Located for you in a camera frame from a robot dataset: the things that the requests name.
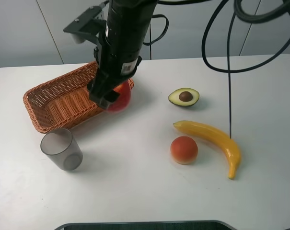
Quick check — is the dark monitor edge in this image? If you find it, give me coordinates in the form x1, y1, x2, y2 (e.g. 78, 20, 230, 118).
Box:
56, 221, 234, 230

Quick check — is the grey translucent plastic cup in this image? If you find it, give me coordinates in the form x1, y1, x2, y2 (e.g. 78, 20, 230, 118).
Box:
40, 128, 83, 171

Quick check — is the red apple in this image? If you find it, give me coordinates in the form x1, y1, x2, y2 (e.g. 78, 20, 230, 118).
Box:
107, 81, 131, 112

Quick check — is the orange wicker basket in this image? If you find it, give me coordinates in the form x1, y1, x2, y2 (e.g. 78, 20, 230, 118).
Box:
23, 61, 135, 134

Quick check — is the yellow banana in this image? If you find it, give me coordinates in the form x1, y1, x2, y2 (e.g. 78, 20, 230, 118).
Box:
173, 120, 242, 180

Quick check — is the orange peach fruit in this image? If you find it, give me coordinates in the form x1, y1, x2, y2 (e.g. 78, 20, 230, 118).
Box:
170, 136, 198, 165

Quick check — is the black cable behind gripper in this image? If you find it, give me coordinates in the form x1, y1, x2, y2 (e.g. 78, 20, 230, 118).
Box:
142, 14, 170, 46

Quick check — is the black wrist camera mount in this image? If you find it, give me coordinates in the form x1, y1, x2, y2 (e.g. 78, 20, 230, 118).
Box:
63, 3, 106, 45

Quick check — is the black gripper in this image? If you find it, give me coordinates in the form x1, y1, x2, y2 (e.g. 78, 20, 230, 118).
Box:
87, 0, 157, 110

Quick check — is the thin black hanging cable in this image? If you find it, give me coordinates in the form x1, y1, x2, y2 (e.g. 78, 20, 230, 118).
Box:
227, 14, 236, 139

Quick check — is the thick black looping cable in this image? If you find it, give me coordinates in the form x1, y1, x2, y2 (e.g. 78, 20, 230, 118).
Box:
201, 0, 290, 73

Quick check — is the halved avocado with pit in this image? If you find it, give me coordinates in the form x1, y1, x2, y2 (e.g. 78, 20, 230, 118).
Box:
168, 88, 200, 107

